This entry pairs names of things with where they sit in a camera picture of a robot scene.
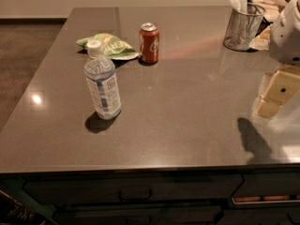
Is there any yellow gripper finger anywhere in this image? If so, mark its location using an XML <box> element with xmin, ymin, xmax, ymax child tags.
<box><xmin>255</xmin><ymin>65</ymin><xmax>300</xmax><ymax>118</ymax></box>

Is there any clear blue-labelled plastic bottle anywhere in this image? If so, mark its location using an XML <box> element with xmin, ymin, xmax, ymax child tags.
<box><xmin>84</xmin><ymin>40</ymin><xmax>121</xmax><ymax>120</ymax></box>

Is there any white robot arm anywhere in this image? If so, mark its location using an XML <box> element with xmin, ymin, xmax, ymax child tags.
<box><xmin>253</xmin><ymin>0</ymin><xmax>300</xmax><ymax>119</ymax></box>

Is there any cardboard tray with items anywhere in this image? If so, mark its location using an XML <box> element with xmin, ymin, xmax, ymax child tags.
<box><xmin>249</xmin><ymin>0</ymin><xmax>287</xmax><ymax>51</ymax></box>

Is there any white paper in cup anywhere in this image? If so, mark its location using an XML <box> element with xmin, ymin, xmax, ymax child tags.
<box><xmin>230</xmin><ymin>0</ymin><xmax>248</xmax><ymax>13</ymax></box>

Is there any red soda can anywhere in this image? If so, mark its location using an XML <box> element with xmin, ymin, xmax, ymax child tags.
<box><xmin>140</xmin><ymin>22</ymin><xmax>159</xmax><ymax>64</ymax></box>

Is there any green chip bag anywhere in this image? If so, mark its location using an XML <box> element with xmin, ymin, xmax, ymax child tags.
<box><xmin>76</xmin><ymin>33</ymin><xmax>139</xmax><ymax>60</ymax></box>

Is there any dark cabinet drawer front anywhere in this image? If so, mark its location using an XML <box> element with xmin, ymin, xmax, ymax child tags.
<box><xmin>24</xmin><ymin>174</ymin><xmax>243</xmax><ymax>204</ymax></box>

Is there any dark shoe on floor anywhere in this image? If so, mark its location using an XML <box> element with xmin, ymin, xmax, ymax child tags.
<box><xmin>0</xmin><ymin>194</ymin><xmax>44</xmax><ymax>225</ymax></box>

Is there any wire mesh pencil cup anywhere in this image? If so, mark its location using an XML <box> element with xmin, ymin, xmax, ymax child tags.
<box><xmin>223</xmin><ymin>3</ymin><xmax>265</xmax><ymax>52</ymax></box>

